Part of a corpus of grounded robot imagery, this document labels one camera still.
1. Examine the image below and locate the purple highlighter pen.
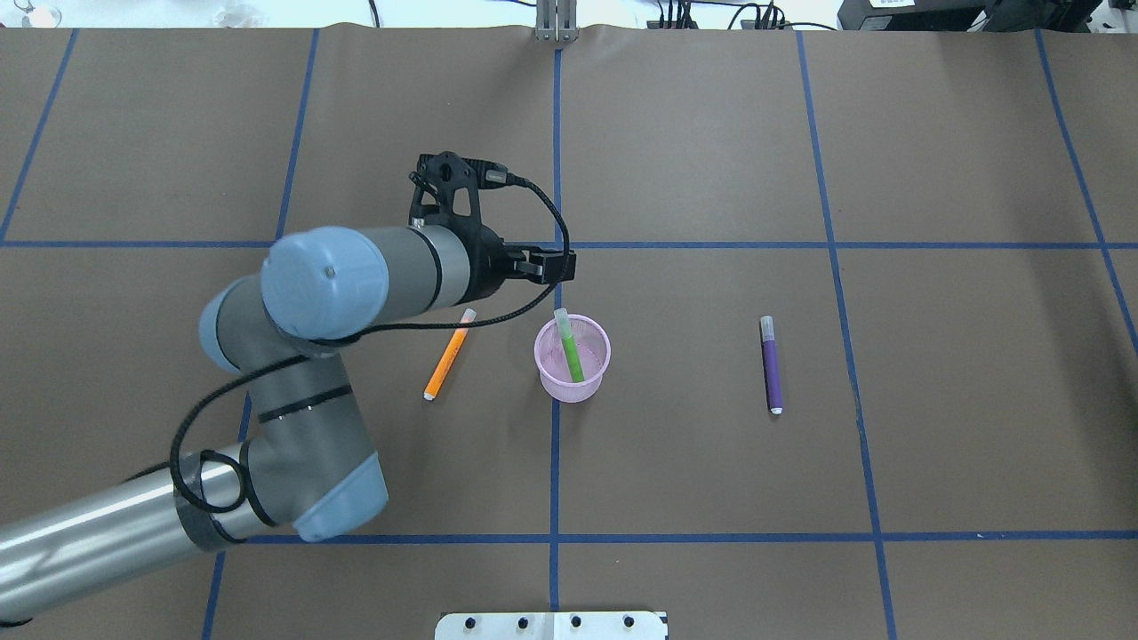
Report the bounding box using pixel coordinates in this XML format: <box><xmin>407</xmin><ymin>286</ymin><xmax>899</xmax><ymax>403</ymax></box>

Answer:
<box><xmin>759</xmin><ymin>315</ymin><xmax>784</xmax><ymax>416</ymax></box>

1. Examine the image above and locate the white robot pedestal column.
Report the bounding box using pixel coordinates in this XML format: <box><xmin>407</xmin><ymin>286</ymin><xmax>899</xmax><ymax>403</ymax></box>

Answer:
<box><xmin>434</xmin><ymin>612</ymin><xmax>669</xmax><ymax>639</ymax></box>

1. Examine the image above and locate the black right camera cable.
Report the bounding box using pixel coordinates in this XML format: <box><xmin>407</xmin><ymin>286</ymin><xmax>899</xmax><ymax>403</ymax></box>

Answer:
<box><xmin>168</xmin><ymin>173</ymin><xmax>572</xmax><ymax>545</ymax></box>

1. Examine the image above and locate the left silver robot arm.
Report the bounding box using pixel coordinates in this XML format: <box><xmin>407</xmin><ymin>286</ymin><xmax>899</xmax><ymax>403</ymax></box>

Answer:
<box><xmin>3</xmin><ymin>220</ymin><xmax>574</xmax><ymax>631</ymax></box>

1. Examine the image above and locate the pink mesh pen holder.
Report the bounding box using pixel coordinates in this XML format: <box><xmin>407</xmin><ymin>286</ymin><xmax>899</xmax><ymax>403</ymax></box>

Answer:
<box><xmin>533</xmin><ymin>307</ymin><xmax>613</xmax><ymax>404</ymax></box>

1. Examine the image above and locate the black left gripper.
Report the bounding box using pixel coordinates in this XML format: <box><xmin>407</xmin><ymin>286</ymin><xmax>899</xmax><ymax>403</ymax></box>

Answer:
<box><xmin>462</xmin><ymin>224</ymin><xmax>577</xmax><ymax>303</ymax></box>

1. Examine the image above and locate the green highlighter pen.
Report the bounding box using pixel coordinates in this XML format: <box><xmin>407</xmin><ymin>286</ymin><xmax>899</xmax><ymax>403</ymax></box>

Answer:
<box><xmin>554</xmin><ymin>307</ymin><xmax>585</xmax><ymax>384</ymax></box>

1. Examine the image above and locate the orange highlighter pen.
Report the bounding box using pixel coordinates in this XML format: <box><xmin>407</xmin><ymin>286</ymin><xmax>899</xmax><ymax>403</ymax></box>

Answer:
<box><xmin>422</xmin><ymin>307</ymin><xmax>478</xmax><ymax>402</ymax></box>

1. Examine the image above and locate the aluminium frame post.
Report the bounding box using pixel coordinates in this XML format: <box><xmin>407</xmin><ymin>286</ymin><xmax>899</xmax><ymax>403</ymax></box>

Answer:
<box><xmin>533</xmin><ymin>0</ymin><xmax>580</xmax><ymax>44</ymax></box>

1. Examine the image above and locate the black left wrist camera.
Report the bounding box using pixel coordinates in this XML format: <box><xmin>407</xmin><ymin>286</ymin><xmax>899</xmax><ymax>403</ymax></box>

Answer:
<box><xmin>409</xmin><ymin>151</ymin><xmax>509</xmax><ymax>225</ymax></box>

